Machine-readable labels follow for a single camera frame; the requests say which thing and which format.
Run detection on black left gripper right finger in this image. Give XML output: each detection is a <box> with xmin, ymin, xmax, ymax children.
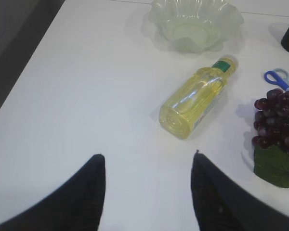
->
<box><xmin>191</xmin><ymin>152</ymin><xmax>289</xmax><ymax>231</ymax></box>

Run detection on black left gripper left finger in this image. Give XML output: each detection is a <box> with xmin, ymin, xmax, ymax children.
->
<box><xmin>0</xmin><ymin>154</ymin><xmax>106</xmax><ymax>231</ymax></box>

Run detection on purple grape bunch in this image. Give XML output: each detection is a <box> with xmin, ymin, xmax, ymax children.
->
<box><xmin>251</xmin><ymin>89</ymin><xmax>289</xmax><ymax>188</ymax></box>

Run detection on yellow oil bottle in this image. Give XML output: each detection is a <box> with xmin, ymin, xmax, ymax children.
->
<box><xmin>158</xmin><ymin>55</ymin><xmax>238</xmax><ymax>139</ymax></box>

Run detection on translucent green wavy plate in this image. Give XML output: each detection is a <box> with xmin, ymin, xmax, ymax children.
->
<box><xmin>149</xmin><ymin>0</ymin><xmax>244</xmax><ymax>53</ymax></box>

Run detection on blue scissors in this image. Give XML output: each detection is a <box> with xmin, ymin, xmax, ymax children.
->
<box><xmin>264</xmin><ymin>68</ymin><xmax>289</xmax><ymax>91</ymax></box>

